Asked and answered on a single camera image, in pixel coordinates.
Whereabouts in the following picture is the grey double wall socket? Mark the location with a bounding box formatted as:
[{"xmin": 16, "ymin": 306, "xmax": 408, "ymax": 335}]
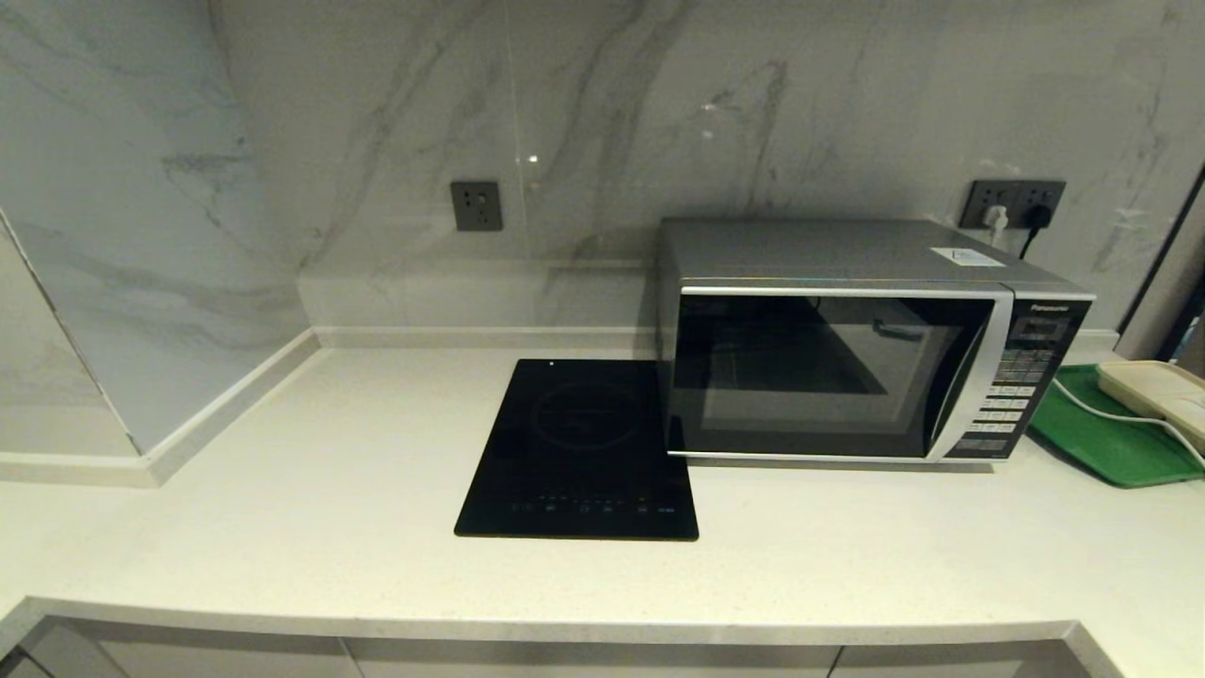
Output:
[{"xmin": 960, "ymin": 179, "xmax": 1068, "ymax": 230}]

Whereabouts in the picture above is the green plastic tray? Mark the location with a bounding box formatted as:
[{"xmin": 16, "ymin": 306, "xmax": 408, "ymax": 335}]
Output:
[{"xmin": 1026, "ymin": 364, "xmax": 1205, "ymax": 489}]

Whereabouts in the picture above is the black glass microwave door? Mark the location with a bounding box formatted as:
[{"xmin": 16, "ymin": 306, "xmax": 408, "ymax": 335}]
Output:
[{"xmin": 667, "ymin": 286, "xmax": 1016, "ymax": 463}]

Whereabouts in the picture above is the grey single wall socket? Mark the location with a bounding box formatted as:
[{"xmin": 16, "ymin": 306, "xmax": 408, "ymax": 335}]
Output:
[{"xmin": 449, "ymin": 181, "xmax": 503, "ymax": 233}]

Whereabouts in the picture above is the black induction cooktop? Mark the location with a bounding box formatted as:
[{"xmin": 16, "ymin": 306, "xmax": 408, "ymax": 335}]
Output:
[{"xmin": 454, "ymin": 358, "xmax": 699, "ymax": 541}]

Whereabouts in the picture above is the grey cabinet front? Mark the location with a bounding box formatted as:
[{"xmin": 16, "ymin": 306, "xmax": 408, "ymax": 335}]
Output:
[
  {"xmin": 830, "ymin": 640, "xmax": 1098, "ymax": 678},
  {"xmin": 21, "ymin": 619, "xmax": 363, "ymax": 678},
  {"xmin": 344, "ymin": 638, "xmax": 842, "ymax": 678}
]

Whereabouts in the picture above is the silver microwave oven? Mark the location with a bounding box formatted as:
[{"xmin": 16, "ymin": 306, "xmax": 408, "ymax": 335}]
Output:
[{"xmin": 656, "ymin": 218, "xmax": 1097, "ymax": 465}]

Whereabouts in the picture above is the white power cable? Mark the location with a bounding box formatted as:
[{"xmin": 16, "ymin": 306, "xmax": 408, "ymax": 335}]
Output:
[{"xmin": 1052, "ymin": 376, "xmax": 1205, "ymax": 469}]

